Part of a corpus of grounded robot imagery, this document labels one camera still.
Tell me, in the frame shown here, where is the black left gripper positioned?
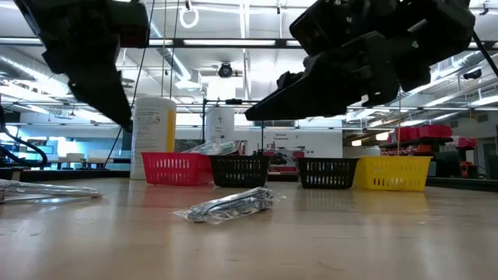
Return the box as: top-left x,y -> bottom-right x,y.
13,0 -> 134,132

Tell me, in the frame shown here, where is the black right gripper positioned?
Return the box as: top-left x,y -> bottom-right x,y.
349,0 -> 477,108

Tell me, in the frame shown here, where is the teal toothbrush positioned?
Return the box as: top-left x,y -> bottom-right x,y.
181,139 -> 239,156

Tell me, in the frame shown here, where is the long clear toiletry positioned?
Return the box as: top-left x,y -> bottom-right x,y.
0,178 -> 103,204

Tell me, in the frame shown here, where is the white wipes canister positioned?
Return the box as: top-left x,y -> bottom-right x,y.
130,96 -> 178,181

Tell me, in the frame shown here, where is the black plastic basket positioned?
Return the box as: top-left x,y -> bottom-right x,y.
209,154 -> 272,189
297,156 -> 360,191

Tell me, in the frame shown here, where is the white pillar sign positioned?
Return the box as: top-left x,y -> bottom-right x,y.
205,107 -> 236,143

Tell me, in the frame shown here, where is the parts rack with red bins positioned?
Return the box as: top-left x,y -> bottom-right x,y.
379,124 -> 479,178

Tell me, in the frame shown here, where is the red plastic basket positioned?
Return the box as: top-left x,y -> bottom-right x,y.
140,151 -> 214,187

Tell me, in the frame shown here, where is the yellow plastic basket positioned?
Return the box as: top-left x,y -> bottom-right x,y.
352,155 -> 433,192

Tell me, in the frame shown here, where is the silver nail clipper packet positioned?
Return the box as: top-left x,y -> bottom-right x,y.
173,186 -> 287,226

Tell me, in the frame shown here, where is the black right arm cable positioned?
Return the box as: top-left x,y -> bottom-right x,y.
472,30 -> 498,78

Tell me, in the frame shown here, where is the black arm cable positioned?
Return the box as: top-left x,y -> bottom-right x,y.
0,104 -> 49,169
472,30 -> 498,78

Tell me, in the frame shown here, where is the thin black slanted cable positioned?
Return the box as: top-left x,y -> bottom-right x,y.
103,0 -> 156,169

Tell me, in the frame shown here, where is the black overhead camera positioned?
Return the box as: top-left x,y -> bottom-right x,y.
217,61 -> 234,79

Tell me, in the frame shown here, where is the thin hanging cable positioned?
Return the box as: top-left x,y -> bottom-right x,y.
160,0 -> 167,98

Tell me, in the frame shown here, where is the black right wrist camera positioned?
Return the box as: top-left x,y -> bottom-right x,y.
289,0 -> 394,55

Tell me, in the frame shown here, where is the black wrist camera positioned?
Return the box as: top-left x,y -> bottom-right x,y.
289,0 -> 394,55
110,0 -> 151,48

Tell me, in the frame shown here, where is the black aluminium rig frame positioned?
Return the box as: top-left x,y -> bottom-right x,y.
0,36 -> 498,192

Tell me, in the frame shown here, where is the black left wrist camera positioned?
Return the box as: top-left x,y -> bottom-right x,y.
110,0 -> 151,48

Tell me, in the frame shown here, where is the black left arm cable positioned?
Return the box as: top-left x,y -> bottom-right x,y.
0,104 -> 49,169

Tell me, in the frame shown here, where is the white cable ring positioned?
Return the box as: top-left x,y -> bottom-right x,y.
178,5 -> 201,30

